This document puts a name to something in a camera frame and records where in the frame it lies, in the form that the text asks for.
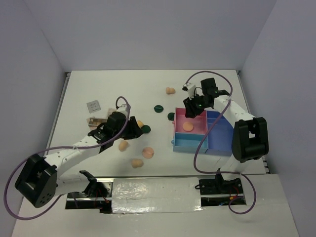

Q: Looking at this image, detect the brown eyeshadow palette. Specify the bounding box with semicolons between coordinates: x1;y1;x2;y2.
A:
87;117;107;127

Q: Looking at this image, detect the gourd sponge front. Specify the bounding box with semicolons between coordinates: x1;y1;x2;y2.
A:
131;158;144;168

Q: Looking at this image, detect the purple-blue organizer tray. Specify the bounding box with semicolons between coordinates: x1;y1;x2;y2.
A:
205;116;234;157

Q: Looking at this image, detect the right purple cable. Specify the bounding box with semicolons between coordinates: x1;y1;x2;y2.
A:
185;71;257;215

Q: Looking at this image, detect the green puff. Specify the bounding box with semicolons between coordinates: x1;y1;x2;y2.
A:
141;125;151;134
167;112;175;121
154;105;164;113

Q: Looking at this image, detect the silver grey eyeshadow palette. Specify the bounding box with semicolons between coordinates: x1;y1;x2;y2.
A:
86;100;101;114

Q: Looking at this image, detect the silver foil tape sheet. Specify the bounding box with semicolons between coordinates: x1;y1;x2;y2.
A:
112;177;201;214

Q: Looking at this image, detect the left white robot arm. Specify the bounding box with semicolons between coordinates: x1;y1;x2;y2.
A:
15;112;143;208

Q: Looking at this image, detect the aluminium rail left edge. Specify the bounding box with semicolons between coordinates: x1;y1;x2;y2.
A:
46;72;71;149

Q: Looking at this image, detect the pink drawer box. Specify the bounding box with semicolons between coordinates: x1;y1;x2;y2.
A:
172;108;207;134

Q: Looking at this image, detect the peach puff with ribbon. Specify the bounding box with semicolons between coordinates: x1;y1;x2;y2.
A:
142;147;155;159

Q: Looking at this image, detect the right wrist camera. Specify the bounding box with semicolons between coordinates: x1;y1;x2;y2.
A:
182;82;196;100

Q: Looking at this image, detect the orange teardrop sponge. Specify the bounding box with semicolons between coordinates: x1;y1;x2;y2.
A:
137;120;144;128

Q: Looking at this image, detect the gourd sponge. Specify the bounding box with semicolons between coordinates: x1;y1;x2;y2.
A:
118;140;128;152
165;87;176;95
131;158;144;168

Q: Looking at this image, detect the green puff top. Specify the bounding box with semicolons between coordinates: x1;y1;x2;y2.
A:
154;105;164;113

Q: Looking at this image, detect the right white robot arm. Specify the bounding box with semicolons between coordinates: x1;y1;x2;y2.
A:
182;78;269;195

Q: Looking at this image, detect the light blue drawer box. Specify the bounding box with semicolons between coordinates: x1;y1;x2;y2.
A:
171;132;204;153

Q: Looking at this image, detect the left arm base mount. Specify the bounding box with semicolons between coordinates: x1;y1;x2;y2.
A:
65;170;113;214

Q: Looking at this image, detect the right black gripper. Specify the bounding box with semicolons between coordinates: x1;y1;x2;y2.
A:
184;92;210;119

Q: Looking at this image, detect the colourful glitter eyeshadow palette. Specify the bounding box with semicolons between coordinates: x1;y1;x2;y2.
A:
106;108;117;119

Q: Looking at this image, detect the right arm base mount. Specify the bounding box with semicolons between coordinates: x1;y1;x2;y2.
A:
195;174;246;207

